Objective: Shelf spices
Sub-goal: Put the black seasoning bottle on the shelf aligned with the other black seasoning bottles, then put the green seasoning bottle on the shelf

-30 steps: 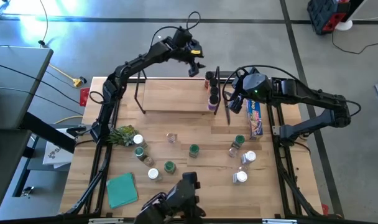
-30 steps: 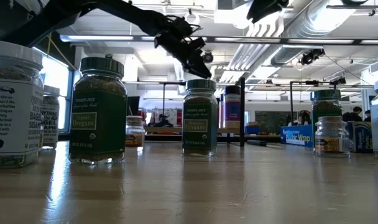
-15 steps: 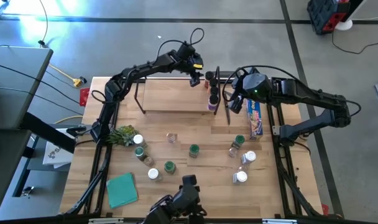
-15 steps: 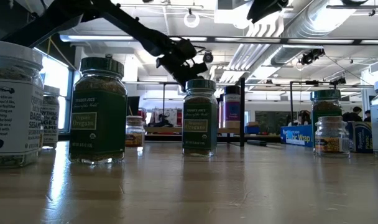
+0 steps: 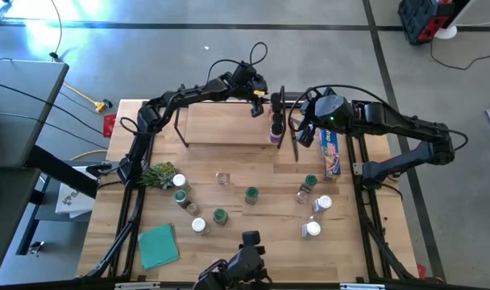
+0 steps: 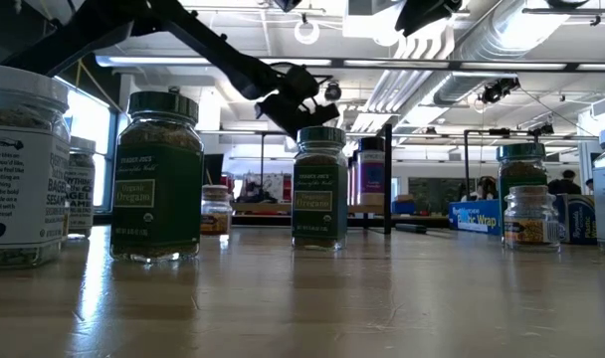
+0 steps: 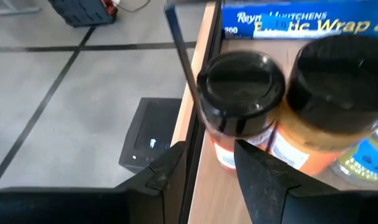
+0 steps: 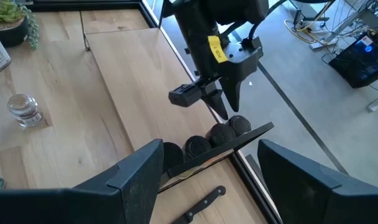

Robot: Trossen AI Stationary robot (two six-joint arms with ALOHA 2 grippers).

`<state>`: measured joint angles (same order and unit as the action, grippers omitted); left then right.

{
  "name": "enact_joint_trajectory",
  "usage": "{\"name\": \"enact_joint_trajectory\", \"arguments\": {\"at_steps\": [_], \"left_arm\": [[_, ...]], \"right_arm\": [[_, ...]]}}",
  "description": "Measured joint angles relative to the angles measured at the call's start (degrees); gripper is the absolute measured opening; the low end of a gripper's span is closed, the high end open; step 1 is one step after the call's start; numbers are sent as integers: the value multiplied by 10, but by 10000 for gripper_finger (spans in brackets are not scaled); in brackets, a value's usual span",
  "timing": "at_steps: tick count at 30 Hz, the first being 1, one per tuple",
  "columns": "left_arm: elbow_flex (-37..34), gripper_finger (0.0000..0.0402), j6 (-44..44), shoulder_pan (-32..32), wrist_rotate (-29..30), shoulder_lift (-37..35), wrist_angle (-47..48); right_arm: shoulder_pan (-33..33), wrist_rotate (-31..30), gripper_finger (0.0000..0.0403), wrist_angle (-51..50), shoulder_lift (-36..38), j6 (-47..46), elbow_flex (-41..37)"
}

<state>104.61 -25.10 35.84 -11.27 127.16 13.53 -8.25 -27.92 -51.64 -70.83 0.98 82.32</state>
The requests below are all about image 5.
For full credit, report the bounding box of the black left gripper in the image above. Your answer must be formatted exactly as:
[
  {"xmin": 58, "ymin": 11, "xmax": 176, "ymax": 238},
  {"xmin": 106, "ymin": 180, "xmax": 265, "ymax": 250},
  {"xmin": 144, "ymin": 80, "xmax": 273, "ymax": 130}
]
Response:
[{"xmin": 228, "ymin": 63, "xmax": 269, "ymax": 118}]

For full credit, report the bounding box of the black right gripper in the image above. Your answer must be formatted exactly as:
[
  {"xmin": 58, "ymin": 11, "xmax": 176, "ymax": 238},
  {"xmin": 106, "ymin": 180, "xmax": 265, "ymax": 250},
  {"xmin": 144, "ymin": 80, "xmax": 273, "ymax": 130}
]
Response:
[{"xmin": 297, "ymin": 89, "xmax": 354, "ymax": 148}]

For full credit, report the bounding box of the purple label black-lid spice jar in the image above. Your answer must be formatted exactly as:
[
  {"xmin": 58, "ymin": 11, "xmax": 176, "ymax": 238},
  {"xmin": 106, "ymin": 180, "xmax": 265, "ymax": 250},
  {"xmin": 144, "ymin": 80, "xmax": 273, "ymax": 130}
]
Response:
[{"xmin": 268, "ymin": 122, "xmax": 284, "ymax": 144}]

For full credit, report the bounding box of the black kitchen knife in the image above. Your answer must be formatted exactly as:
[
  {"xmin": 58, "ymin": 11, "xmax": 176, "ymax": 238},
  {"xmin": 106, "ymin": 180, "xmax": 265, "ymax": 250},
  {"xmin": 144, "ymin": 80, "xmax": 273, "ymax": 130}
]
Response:
[{"xmin": 289, "ymin": 117, "xmax": 301, "ymax": 164}]

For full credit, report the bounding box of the blue plastic wrap box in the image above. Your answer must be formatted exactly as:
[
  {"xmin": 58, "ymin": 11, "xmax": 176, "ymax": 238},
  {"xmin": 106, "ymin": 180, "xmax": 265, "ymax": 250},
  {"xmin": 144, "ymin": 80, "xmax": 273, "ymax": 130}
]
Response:
[{"xmin": 318, "ymin": 127, "xmax": 343, "ymax": 182}]

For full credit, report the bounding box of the green succulent plant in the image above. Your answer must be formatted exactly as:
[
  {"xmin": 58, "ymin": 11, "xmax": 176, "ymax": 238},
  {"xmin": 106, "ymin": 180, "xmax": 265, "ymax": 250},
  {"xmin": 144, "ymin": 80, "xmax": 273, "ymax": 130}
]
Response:
[{"xmin": 139, "ymin": 160, "xmax": 181, "ymax": 190}]

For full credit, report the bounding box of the dark blue red toolbox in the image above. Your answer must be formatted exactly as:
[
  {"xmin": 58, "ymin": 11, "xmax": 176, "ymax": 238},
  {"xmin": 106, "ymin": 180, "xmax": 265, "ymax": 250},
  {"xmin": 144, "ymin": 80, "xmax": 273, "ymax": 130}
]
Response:
[{"xmin": 397, "ymin": 0, "xmax": 455, "ymax": 46}]

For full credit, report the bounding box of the white floor stand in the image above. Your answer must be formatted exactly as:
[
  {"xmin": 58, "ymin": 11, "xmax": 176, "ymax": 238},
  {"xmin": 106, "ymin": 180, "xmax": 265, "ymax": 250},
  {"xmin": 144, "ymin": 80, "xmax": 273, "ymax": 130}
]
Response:
[{"xmin": 434, "ymin": 0, "xmax": 478, "ymax": 41}]

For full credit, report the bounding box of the green folded cloth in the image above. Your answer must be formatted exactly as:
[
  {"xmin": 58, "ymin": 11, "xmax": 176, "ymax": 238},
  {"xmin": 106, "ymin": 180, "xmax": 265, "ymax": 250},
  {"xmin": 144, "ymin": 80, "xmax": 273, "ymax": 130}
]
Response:
[{"xmin": 137, "ymin": 223, "xmax": 181, "ymax": 271}]

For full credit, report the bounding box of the black diagonal strut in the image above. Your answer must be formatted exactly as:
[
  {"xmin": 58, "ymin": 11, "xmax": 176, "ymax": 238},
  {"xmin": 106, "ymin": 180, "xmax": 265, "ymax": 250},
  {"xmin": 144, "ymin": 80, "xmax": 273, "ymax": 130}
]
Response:
[{"xmin": 25, "ymin": 144, "xmax": 100, "ymax": 199}]

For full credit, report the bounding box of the white cardboard box with logo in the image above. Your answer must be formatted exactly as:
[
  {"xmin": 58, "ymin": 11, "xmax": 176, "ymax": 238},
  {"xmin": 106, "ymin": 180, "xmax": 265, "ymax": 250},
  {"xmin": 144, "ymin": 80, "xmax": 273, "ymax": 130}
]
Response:
[{"xmin": 54, "ymin": 167, "xmax": 102, "ymax": 219}]

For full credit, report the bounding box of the light grey desk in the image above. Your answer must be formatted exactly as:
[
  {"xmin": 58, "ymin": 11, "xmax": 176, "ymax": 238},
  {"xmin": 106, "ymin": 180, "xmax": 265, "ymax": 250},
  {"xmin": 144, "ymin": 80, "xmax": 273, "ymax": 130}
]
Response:
[{"xmin": 0, "ymin": 59, "xmax": 70, "ymax": 168}]

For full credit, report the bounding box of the small metal clamp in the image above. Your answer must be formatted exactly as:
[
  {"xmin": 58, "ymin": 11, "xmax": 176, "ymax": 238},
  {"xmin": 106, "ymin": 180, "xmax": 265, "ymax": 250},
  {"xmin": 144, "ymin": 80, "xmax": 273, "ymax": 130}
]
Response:
[{"xmin": 26, "ymin": 240, "xmax": 45, "ymax": 255}]

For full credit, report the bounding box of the dark grey desk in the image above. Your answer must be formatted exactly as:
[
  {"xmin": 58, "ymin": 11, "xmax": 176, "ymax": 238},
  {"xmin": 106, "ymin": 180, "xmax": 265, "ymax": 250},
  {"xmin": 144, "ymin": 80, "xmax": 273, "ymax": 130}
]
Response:
[{"xmin": 0, "ymin": 167, "xmax": 43, "ymax": 277}]

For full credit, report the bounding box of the wooden shelf with black frame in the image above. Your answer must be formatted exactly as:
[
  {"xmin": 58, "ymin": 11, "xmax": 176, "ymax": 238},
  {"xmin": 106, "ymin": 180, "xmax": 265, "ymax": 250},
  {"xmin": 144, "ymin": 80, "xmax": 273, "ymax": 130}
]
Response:
[{"xmin": 172, "ymin": 85, "xmax": 289, "ymax": 150}]

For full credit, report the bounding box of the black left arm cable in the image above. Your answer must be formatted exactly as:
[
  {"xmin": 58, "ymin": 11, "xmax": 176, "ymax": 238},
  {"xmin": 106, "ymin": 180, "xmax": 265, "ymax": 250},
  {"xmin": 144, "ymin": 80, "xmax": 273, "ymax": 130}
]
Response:
[{"xmin": 206, "ymin": 42, "xmax": 269, "ymax": 86}]

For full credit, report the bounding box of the yellow plug with cord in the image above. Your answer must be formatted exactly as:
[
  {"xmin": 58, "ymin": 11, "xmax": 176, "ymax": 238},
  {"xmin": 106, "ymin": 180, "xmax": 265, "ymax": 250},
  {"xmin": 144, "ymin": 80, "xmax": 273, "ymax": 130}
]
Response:
[{"xmin": 63, "ymin": 82, "xmax": 109, "ymax": 114}]

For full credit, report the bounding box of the yellow cable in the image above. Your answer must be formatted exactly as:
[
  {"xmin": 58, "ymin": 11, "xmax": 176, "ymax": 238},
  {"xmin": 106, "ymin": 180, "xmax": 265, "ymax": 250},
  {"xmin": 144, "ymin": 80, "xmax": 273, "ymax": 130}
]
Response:
[{"xmin": 69, "ymin": 148, "xmax": 109, "ymax": 162}]

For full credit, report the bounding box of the silver metal bracket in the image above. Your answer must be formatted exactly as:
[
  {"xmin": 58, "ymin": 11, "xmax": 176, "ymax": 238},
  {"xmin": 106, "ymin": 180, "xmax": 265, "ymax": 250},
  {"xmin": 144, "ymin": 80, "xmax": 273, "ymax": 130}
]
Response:
[
  {"xmin": 114, "ymin": 281, "xmax": 161, "ymax": 290},
  {"xmin": 339, "ymin": 283, "xmax": 386, "ymax": 290}
]

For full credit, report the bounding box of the black floor cable with plug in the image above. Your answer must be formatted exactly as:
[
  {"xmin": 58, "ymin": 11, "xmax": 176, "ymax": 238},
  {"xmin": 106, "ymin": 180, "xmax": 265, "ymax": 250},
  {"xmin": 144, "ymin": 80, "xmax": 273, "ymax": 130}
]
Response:
[{"xmin": 49, "ymin": 0, "xmax": 64, "ymax": 61}]

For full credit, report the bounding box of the black desk cable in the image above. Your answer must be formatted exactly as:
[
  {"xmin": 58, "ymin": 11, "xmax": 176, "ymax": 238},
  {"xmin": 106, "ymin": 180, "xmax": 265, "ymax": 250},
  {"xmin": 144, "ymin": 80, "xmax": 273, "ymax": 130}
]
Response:
[
  {"xmin": 0, "ymin": 110, "xmax": 67, "ymax": 132},
  {"xmin": 0, "ymin": 78, "xmax": 105, "ymax": 134}
]

